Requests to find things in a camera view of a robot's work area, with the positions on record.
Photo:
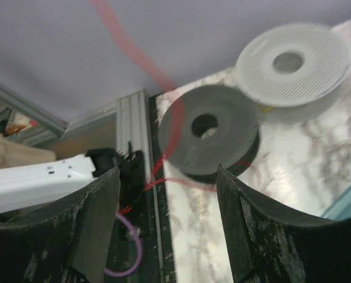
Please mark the teal transparent plastic bin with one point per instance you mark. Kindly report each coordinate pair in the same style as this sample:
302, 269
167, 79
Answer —
340, 209

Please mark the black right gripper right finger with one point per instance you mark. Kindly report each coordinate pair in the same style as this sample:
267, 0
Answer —
268, 241

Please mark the white perforated spool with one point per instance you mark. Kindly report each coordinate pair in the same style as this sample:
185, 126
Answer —
293, 72

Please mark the dark grey perforated spool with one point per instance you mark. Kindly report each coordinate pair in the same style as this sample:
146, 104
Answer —
207, 127

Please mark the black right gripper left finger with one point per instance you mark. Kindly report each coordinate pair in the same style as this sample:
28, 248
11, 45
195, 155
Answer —
65, 241

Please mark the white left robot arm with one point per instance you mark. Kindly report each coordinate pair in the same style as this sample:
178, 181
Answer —
26, 186

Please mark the aluminium rail frame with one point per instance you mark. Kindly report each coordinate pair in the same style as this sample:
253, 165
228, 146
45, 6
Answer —
21, 149

